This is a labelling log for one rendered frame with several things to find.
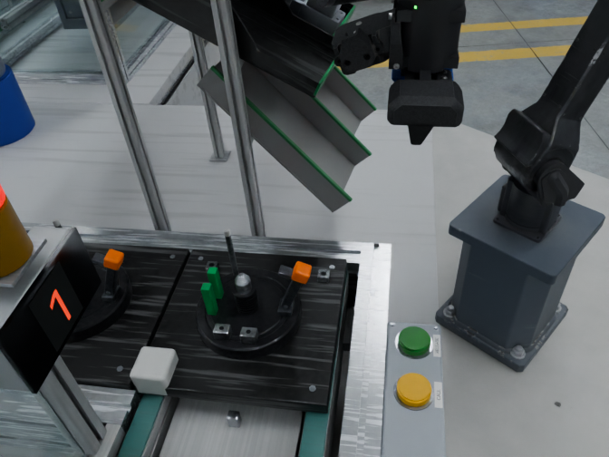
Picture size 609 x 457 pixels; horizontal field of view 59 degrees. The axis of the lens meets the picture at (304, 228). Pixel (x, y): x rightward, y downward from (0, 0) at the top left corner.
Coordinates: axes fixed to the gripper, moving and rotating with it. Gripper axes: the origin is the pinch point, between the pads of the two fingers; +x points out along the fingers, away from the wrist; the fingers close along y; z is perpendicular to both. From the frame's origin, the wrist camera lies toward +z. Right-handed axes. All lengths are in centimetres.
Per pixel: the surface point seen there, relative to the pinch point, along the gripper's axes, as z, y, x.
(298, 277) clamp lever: 12.4, 5.9, 19.2
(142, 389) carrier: 30.7, 16.8, 29.8
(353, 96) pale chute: 10.0, -42.9, 21.2
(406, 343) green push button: -1.0, 7.2, 28.2
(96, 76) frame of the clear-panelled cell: 85, -81, 38
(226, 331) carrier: 21.2, 10.3, 25.3
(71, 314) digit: 28.9, 23.1, 7.5
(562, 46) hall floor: -102, -305, 122
